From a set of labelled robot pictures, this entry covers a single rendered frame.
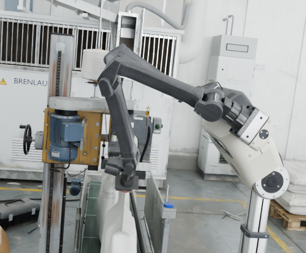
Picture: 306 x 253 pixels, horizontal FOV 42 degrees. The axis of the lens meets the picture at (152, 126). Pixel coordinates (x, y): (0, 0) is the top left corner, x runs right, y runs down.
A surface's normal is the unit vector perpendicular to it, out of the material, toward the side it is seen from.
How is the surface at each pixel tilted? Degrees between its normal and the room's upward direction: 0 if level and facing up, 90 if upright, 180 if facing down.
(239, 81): 90
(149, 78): 114
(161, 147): 90
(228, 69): 90
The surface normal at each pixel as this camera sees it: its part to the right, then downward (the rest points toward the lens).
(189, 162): 0.12, 0.16
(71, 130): 0.52, 0.18
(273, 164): 0.41, 0.58
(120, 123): -0.15, 0.56
